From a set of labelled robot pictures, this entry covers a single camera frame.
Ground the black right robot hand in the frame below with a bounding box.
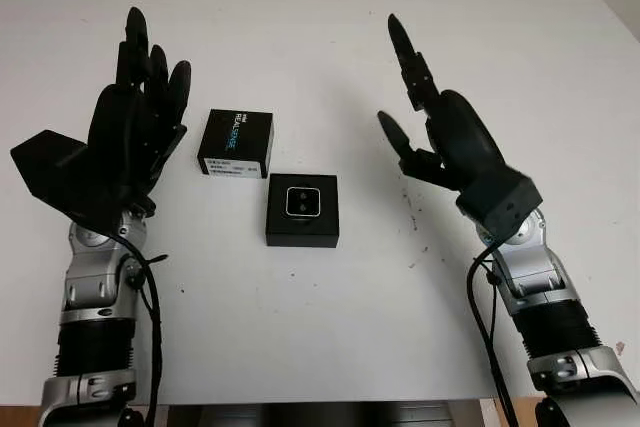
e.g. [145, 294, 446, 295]
[377, 13, 507, 199]

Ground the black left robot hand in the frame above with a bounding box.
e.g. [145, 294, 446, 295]
[87, 6, 193, 213]

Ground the black RealSense box lid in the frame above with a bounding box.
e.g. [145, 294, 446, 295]
[196, 108, 275, 181]

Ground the small silver depth camera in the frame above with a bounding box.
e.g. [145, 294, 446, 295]
[284, 185, 322, 219]

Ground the dark robot torso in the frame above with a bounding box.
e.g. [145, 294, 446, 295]
[169, 401, 484, 427]

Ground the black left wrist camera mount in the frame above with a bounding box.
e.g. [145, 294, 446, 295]
[9, 130, 126, 228]

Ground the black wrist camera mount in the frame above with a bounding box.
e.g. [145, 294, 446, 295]
[9, 130, 126, 228]
[455, 166, 544, 248]

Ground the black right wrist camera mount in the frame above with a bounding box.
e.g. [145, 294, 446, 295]
[455, 166, 544, 248]

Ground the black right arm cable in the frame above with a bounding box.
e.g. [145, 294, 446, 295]
[467, 241, 519, 427]

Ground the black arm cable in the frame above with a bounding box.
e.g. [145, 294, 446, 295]
[467, 241, 519, 427]
[117, 231, 169, 427]

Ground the black camera box base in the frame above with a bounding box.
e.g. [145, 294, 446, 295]
[264, 172, 341, 249]

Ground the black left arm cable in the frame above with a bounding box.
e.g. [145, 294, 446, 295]
[117, 231, 169, 427]

